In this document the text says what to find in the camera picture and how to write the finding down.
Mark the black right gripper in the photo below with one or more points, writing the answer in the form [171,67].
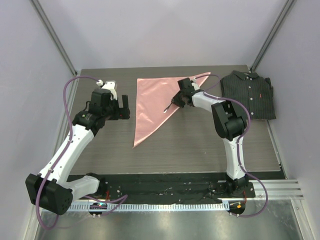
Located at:
[176,101]

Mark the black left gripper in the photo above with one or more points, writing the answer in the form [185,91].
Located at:
[121,113]

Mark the silver metal fork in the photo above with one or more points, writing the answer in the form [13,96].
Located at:
[167,108]

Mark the pink satin napkin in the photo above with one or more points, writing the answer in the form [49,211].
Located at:
[153,96]

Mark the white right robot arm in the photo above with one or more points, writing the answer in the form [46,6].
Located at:
[230,123]

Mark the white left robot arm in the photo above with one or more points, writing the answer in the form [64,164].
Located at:
[50,188]

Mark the dark striped folded shirt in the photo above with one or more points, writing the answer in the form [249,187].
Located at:
[255,92]

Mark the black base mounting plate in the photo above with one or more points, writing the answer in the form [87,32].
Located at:
[171,188]

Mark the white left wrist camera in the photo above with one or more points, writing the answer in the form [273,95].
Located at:
[109,85]

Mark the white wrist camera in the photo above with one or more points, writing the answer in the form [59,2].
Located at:
[194,84]
[109,85]

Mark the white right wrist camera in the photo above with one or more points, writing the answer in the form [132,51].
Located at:
[194,84]

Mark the white slotted cable duct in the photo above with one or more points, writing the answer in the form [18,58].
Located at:
[82,206]

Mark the left aluminium frame post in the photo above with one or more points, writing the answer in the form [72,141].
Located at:
[53,35]

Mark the aluminium frame post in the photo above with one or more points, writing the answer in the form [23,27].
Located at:
[279,21]
[53,35]

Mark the right aluminium frame post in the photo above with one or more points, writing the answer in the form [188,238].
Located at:
[279,21]

